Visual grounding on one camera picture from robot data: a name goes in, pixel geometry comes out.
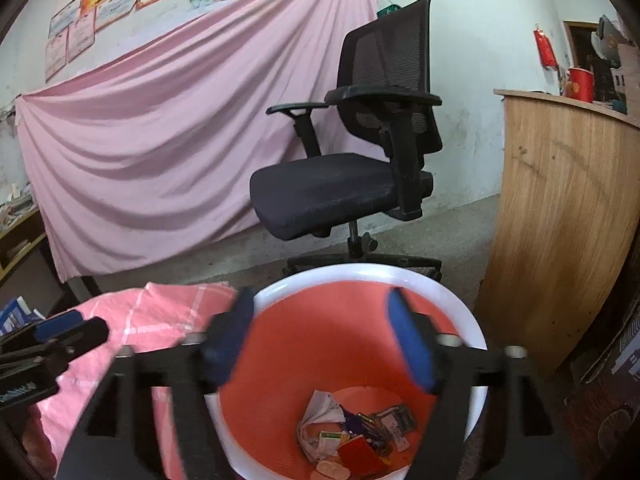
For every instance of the brown door frame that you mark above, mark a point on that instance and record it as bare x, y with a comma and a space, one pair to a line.
582, 50

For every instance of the pink hanging cloth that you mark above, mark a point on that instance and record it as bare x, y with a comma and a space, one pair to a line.
150, 135

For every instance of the group of wall certificates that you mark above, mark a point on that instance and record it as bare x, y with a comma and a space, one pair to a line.
110, 5

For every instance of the grey wrapper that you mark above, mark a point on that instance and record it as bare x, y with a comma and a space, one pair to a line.
315, 412

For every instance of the small brown wrapper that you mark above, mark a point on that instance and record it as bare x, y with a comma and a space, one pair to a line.
332, 470

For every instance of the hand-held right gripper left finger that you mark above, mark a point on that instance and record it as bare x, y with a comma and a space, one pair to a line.
227, 345

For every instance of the green printed packet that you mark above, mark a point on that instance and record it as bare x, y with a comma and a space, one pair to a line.
400, 417

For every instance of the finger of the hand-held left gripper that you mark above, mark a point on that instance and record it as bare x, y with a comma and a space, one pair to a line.
82, 334

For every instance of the stack of books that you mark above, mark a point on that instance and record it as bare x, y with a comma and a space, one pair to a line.
15, 205

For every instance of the black mesh office chair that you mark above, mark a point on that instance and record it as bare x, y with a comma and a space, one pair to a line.
325, 185

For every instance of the red hanging ornament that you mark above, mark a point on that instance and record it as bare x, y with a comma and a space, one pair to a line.
546, 47

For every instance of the red cup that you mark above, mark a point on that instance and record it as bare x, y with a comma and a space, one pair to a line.
580, 84

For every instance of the red wrapper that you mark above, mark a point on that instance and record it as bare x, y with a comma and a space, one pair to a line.
360, 457

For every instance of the white green label packet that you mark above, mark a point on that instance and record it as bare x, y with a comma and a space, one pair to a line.
330, 441

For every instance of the dark printed cardboard box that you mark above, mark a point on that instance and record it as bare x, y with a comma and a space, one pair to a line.
610, 385

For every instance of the curved wooden counter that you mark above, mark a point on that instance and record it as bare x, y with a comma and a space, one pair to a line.
560, 210

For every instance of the white strip packet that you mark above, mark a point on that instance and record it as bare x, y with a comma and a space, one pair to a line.
400, 442

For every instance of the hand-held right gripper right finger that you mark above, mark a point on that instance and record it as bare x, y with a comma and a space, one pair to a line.
410, 345

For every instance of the pink bin with white rim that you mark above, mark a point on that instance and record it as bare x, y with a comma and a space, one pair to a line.
325, 320

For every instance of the wooden shelf desk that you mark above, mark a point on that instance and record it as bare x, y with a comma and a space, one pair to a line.
20, 255

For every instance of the pink checked tablecloth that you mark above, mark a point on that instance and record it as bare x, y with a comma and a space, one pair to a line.
150, 310

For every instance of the pale round object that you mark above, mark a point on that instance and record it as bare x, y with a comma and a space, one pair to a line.
607, 35

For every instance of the small green sign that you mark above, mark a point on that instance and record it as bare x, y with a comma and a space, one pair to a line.
387, 9

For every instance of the blue cardboard box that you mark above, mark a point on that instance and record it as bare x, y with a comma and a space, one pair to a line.
12, 315

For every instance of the dark purple wrapper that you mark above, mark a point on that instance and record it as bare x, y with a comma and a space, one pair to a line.
362, 425

